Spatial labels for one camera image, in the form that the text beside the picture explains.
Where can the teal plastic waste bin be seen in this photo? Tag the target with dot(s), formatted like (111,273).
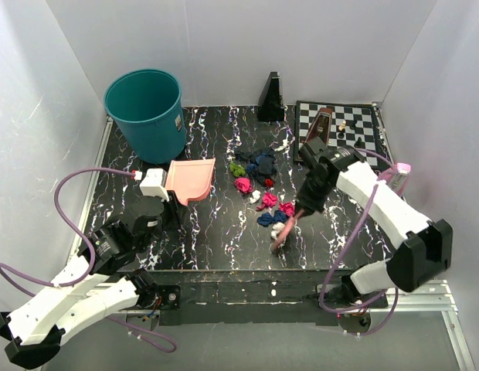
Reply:
(146,106)

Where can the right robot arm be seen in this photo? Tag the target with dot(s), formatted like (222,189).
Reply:
(423,247)

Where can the pink hand brush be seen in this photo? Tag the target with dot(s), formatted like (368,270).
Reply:
(292,221)

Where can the pink metronome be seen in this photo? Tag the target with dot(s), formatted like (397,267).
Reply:
(396,177)

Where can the green paper scrap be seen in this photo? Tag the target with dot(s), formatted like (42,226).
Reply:
(237,170)

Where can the black white chessboard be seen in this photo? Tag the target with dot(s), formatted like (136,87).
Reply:
(367,128)

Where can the aluminium rail frame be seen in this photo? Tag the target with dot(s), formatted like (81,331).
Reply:
(184,297)

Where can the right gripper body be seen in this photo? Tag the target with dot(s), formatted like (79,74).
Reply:
(314,194)

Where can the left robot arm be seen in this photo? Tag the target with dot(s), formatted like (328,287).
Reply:
(36,331)

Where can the black metronome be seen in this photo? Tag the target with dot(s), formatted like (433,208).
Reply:
(271,106)

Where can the pink dustpan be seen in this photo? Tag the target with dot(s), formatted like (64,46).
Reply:
(190,180)

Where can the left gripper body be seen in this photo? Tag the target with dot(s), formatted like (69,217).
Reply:
(171,221)

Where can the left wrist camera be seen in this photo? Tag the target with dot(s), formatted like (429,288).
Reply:
(152,183)

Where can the brown wooden metronome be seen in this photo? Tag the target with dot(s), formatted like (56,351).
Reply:
(321,126)

